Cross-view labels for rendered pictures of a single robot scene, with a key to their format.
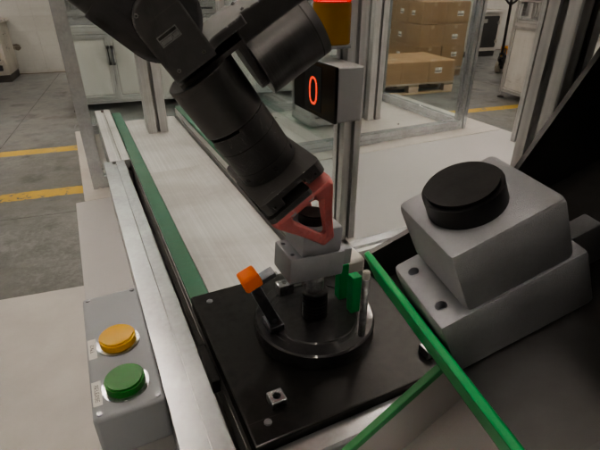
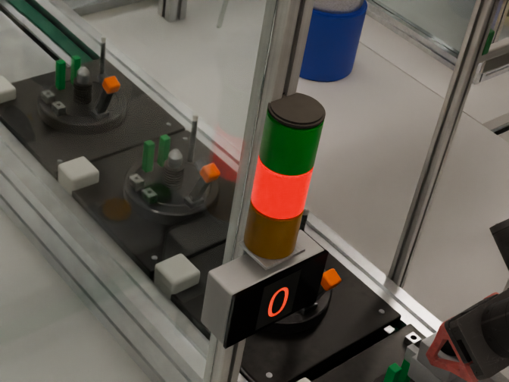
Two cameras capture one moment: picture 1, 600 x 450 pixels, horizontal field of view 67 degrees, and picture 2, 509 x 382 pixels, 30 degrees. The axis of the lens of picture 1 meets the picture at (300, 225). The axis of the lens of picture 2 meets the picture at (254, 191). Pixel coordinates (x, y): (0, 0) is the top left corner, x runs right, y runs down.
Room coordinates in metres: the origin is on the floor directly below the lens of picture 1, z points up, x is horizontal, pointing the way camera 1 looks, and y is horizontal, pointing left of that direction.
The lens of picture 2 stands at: (0.90, 0.59, 1.86)
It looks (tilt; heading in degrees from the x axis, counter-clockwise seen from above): 38 degrees down; 249
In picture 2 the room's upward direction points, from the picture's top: 10 degrees clockwise
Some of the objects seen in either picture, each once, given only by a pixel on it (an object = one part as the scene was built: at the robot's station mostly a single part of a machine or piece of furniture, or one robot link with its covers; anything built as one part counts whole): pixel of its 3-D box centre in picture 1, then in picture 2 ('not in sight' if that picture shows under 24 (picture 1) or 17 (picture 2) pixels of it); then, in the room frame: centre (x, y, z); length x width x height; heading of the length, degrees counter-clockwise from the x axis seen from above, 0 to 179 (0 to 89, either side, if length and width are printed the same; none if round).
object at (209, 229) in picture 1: (249, 246); not in sight; (0.69, 0.09, 0.91); 0.84 x 0.28 x 0.10; 26
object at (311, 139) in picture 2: not in sight; (291, 136); (0.64, -0.04, 1.38); 0.05 x 0.05 x 0.05
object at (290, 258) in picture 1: (318, 239); (439, 357); (0.42, -0.02, 1.09); 0.08 x 0.04 x 0.07; 115
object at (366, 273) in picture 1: (363, 304); not in sight; (0.38, -0.07, 1.03); 0.01 x 0.01 x 0.08
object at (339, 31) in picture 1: (331, 22); (273, 223); (0.64, -0.04, 1.28); 0.05 x 0.05 x 0.05
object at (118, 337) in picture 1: (118, 340); not in sight; (0.40, 0.21, 0.96); 0.04 x 0.04 x 0.02
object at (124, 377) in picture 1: (125, 383); not in sight; (0.33, 0.18, 0.96); 0.04 x 0.04 x 0.02
